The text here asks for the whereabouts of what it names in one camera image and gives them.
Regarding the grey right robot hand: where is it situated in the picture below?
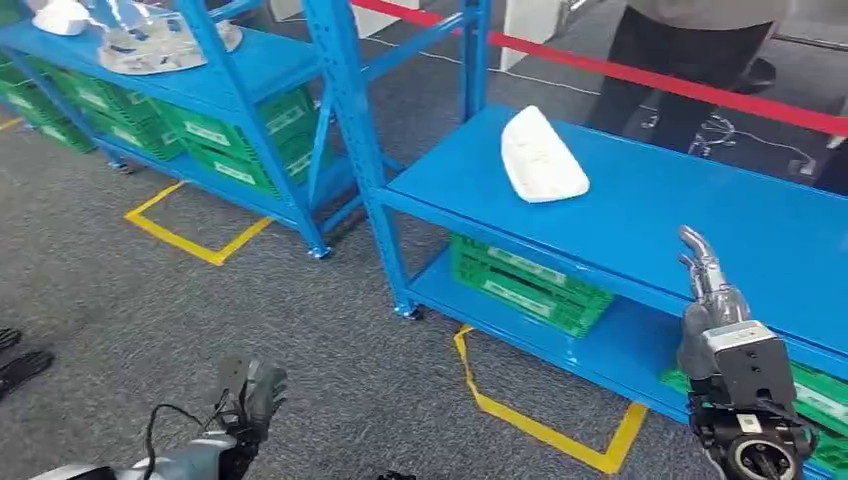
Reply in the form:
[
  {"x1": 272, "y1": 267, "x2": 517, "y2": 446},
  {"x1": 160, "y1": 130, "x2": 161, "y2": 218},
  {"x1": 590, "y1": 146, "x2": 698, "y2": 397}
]
[{"x1": 675, "y1": 225, "x2": 753, "y2": 384}]

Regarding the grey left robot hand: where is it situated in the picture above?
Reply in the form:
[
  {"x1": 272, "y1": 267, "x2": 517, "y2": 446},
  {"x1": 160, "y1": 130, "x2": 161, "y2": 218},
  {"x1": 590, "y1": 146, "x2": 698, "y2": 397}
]
[{"x1": 218, "y1": 362, "x2": 290, "y2": 480}]

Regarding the blue steel shelf rack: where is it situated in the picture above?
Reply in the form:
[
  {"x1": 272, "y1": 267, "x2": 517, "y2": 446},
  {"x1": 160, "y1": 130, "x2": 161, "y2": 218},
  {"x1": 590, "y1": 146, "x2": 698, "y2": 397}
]
[
  {"x1": 301, "y1": 0, "x2": 848, "y2": 480},
  {"x1": 0, "y1": 0, "x2": 372, "y2": 261}
]

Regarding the red barrier tape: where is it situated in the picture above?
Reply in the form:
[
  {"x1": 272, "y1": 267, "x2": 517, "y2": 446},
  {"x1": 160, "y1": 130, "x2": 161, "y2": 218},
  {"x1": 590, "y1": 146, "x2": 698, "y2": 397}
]
[{"x1": 351, "y1": 0, "x2": 848, "y2": 138}]

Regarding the person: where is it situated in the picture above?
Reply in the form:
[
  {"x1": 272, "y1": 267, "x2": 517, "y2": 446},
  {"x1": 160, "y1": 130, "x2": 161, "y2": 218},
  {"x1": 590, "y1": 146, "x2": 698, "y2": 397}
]
[{"x1": 584, "y1": 0, "x2": 793, "y2": 155}]

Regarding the silver wheel hubcap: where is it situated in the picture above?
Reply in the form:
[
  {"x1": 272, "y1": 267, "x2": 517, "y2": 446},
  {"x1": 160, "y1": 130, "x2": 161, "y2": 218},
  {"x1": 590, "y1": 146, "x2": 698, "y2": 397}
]
[{"x1": 97, "y1": 18, "x2": 244, "y2": 76}]

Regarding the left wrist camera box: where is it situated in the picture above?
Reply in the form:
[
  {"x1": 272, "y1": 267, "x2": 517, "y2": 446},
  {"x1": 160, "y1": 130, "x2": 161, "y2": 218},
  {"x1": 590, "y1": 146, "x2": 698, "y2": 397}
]
[{"x1": 213, "y1": 356, "x2": 258, "y2": 415}]

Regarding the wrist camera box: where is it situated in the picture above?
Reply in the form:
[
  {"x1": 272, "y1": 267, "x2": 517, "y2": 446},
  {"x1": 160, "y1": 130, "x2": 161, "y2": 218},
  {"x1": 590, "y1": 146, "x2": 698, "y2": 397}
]
[
  {"x1": 700, "y1": 319, "x2": 801, "y2": 417},
  {"x1": 213, "y1": 356, "x2": 258, "y2": 415}
]

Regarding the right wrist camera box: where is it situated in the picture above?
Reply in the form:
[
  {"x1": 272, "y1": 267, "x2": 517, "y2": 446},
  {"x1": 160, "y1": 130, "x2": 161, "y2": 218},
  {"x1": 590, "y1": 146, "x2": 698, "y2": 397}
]
[{"x1": 700, "y1": 319, "x2": 801, "y2": 417}]

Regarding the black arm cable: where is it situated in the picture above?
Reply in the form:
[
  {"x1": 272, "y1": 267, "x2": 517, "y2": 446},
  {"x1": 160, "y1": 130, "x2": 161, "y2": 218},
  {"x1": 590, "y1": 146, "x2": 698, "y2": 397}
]
[{"x1": 142, "y1": 402, "x2": 230, "y2": 480}]

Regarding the metal wire wheel frame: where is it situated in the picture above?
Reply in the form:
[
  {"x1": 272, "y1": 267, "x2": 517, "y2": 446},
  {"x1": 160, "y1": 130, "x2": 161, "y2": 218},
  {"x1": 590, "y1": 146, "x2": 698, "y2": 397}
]
[{"x1": 688, "y1": 112, "x2": 738, "y2": 159}]

